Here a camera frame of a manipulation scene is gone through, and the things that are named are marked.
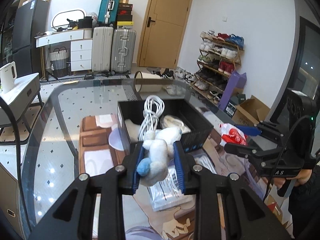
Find striped basket bag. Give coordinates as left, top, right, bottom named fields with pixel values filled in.
left=49, top=47, right=69, bottom=77

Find anime print table mat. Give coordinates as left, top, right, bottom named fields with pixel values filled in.
left=79, top=114, right=290, bottom=239

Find white dressing desk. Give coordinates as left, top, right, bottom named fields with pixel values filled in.
left=35, top=29, right=93, bottom=48

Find brown cardboard box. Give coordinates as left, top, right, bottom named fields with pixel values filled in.
left=232, top=95, right=270, bottom=126

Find red and white packet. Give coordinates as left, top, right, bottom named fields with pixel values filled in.
left=220, top=123, right=247, bottom=146

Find black refrigerator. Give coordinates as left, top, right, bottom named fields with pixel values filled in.
left=12, top=0, right=49, bottom=77

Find white grey side table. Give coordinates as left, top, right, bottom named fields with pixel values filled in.
left=1, top=73, right=42, bottom=122

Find purple paper bag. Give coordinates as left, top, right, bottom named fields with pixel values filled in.
left=218, top=70, right=247, bottom=111

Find cream rope coil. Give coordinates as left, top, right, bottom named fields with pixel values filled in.
left=159, top=114, right=192, bottom=133

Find white charging cable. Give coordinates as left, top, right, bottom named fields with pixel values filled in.
left=138, top=94, right=166, bottom=142

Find person's right hand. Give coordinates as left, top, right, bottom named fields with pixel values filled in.
left=273, top=169, right=312, bottom=189

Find wooden door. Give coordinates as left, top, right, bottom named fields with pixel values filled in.
left=137, top=0, right=193, bottom=69

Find silver suitcase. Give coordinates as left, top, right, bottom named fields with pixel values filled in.
left=110, top=29, right=136, bottom=74

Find white drawer unit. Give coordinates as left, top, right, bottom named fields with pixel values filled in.
left=71, top=39, right=92, bottom=72

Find oval vanity mirror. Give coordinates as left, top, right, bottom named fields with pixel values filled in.
left=51, top=9, right=87, bottom=31

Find wooden shoe rack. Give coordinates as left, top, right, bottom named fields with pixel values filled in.
left=191, top=30, right=245, bottom=107

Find white plush toy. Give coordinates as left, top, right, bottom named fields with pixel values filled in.
left=136, top=126, right=182, bottom=187

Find black cardboard box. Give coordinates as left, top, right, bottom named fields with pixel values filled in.
left=118, top=99, right=213, bottom=154

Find stacked shoe boxes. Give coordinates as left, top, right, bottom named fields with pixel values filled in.
left=117, top=0, right=134, bottom=29

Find teal suitcase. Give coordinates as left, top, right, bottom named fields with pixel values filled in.
left=98, top=0, right=120, bottom=25

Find green and white pouch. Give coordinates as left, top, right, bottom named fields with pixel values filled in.
left=148, top=165, right=194, bottom=212

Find white electric kettle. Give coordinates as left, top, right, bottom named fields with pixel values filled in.
left=0, top=61, right=17, bottom=93

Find white suitcase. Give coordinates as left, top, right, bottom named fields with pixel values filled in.
left=92, top=27, right=114, bottom=72

